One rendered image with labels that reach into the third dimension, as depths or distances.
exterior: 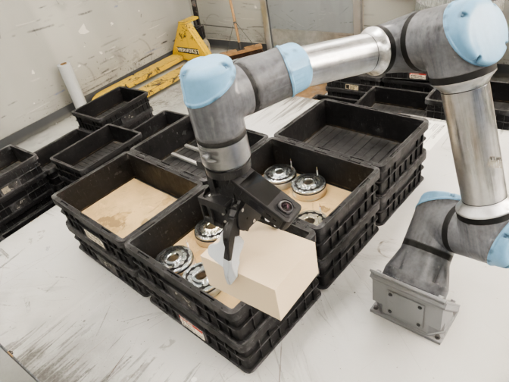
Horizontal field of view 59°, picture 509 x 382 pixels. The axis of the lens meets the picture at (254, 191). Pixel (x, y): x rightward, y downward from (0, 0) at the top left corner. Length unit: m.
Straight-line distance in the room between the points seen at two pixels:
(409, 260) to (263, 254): 0.43
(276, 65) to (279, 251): 0.31
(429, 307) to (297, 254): 0.43
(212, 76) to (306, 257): 0.34
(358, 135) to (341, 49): 0.78
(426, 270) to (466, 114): 0.36
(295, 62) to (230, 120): 0.13
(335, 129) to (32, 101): 3.32
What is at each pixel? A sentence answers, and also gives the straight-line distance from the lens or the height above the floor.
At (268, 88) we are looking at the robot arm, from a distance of 0.64.
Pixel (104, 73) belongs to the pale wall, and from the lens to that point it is 4.87.
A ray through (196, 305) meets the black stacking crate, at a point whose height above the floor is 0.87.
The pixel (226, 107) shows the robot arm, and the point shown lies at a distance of 0.61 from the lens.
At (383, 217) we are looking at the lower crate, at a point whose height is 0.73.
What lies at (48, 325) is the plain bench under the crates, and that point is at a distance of 1.45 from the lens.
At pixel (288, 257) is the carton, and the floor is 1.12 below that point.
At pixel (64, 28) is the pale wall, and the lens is 4.63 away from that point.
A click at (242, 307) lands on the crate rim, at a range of 0.95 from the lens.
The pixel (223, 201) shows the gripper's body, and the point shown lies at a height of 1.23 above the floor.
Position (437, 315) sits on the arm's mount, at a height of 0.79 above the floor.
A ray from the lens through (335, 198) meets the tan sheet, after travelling 1.33.
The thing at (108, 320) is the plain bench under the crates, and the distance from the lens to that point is 1.36.
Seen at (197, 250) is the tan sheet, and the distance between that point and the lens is 1.25.
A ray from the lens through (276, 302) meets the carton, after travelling 0.73.
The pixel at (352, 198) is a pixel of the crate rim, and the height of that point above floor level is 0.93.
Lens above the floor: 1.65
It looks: 36 degrees down
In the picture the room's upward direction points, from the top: 11 degrees counter-clockwise
